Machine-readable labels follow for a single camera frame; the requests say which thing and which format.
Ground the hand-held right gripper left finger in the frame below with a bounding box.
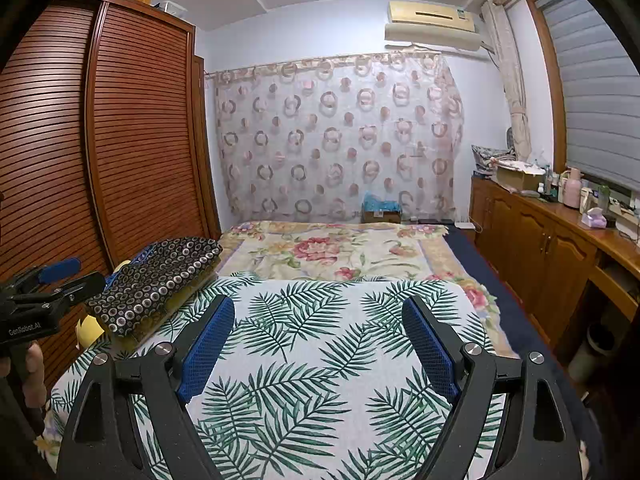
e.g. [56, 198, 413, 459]
[57, 295, 237, 480]

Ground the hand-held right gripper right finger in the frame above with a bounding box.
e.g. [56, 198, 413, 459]
[401, 295, 583, 480]

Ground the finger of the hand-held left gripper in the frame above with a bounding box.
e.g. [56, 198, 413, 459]
[0, 258, 82, 301]
[10, 271, 107, 311]

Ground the navy circle-print pajama top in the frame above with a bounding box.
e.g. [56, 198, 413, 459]
[85, 236, 223, 339]

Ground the person's left hand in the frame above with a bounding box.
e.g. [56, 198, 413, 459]
[24, 342, 47, 405]

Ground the yellow plush toy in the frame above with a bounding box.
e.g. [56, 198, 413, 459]
[75, 259, 218, 353]

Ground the green leaf print sheet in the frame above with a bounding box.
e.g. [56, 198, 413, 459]
[32, 271, 521, 480]

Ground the small cardboard box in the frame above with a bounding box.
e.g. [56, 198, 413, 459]
[362, 207, 402, 225]

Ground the floral blanket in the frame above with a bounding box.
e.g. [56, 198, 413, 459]
[217, 220, 521, 358]

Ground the wooden sideboard cabinet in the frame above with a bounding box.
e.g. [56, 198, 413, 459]
[470, 170, 640, 361]

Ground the wooden louvered wardrobe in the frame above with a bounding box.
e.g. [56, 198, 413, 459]
[0, 0, 223, 391]

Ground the light blue cloth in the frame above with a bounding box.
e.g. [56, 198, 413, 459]
[362, 191, 401, 213]

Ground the white waste bin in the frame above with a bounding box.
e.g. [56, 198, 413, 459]
[567, 322, 617, 383]

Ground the floral fabric bag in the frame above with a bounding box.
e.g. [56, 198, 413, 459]
[471, 144, 516, 173]

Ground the pink tissue box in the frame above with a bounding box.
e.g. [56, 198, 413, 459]
[580, 207, 608, 229]

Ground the pink thermos jug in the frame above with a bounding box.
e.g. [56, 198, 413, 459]
[562, 167, 583, 209]

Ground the sheer circle-print curtain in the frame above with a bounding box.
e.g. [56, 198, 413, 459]
[212, 52, 466, 226]

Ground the beige tied window curtain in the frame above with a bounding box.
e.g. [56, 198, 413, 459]
[481, 0, 533, 163]

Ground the grey window blind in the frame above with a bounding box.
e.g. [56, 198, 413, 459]
[542, 0, 640, 186]

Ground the wooden window frame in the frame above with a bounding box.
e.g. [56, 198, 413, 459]
[525, 0, 640, 196]

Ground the beige wall air conditioner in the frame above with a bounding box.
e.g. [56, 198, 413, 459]
[384, 0, 496, 56]

